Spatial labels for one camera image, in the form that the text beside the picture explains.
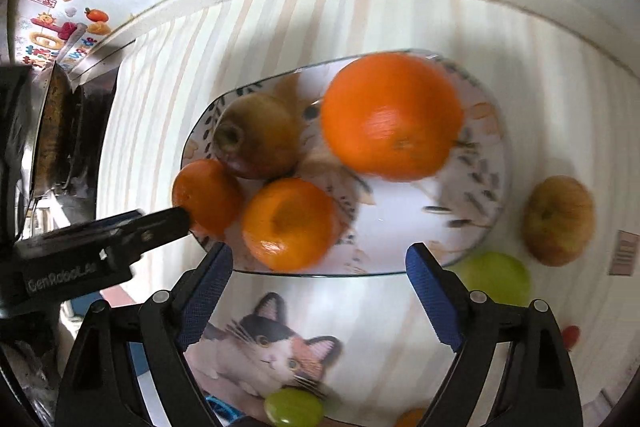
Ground striped cat print mat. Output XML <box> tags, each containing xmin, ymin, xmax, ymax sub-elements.
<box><xmin>97</xmin><ymin>0</ymin><xmax>640</xmax><ymax>427</ymax></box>

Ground patterned oval plate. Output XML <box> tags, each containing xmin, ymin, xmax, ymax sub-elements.
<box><xmin>180</xmin><ymin>49</ymin><xmax>513</xmax><ymax>278</ymax></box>

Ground medium orange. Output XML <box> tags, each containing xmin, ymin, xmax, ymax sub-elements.
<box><xmin>241</xmin><ymin>178</ymin><xmax>348</xmax><ymax>272</ymax></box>

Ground small orange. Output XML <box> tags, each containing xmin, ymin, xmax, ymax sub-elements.
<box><xmin>171</xmin><ymin>159</ymin><xmax>246</xmax><ymax>240</ymax></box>

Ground green apple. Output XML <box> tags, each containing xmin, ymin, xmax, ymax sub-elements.
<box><xmin>452</xmin><ymin>252</ymin><xmax>532</xmax><ymax>308</ymax></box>
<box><xmin>264</xmin><ymin>387</ymin><xmax>325</xmax><ymax>427</ymax></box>

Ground dark red apple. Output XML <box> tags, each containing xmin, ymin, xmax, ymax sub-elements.
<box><xmin>212</xmin><ymin>94</ymin><xmax>306</xmax><ymax>180</ymax></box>

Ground large orange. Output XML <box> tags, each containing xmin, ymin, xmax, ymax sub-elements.
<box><xmin>320</xmin><ymin>52</ymin><xmax>466</xmax><ymax>182</ymax></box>

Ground reddish brown round fruit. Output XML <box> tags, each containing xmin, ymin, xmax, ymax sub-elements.
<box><xmin>395</xmin><ymin>408</ymin><xmax>428</xmax><ymax>427</ymax></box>

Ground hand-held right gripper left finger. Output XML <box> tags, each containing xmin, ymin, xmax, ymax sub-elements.
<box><xmin>55</xmin><ymin>243</ymin><xmax>236</xmax><ymax>427</ymax></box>

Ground steel wok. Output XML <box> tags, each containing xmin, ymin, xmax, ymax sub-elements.
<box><xmin>30</xmin><ymin>64</ymin><xmax>81</xmax><ymax>200</ymax></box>

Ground brown pear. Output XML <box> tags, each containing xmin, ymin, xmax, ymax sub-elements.
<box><xmin>522</xmin><ymin>176</ymin><xmax>596</xmax><ymax>267</ymax></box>

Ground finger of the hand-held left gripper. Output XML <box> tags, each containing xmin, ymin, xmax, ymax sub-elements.
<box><xmin>15</xmin><ymin>206</ymin><xmax>193</xmax><ymax>265</ymax></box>

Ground black glass gas stove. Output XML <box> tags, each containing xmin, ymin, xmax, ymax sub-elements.
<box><xmin>35</xmin><ymin>39</ymin><xmax>136</xmax><ymax>228</ymax></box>

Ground blue patterned slipper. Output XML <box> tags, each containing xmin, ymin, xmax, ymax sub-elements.
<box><xmin>205</xmin><ymin>394</ymin><xmax>246</xmax><ymax>423</ymax></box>

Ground colourful wall stickers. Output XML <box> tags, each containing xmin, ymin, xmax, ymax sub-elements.
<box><xmin>17</xmin><ymin>0</ymin><xmax>111</xmax><ymax>68</ymax></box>

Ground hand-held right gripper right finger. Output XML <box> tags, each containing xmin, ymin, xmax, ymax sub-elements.
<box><xmin>405</xmin><ymin>243</ymin><xmax>586</xmax><ymax>427</ymax></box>

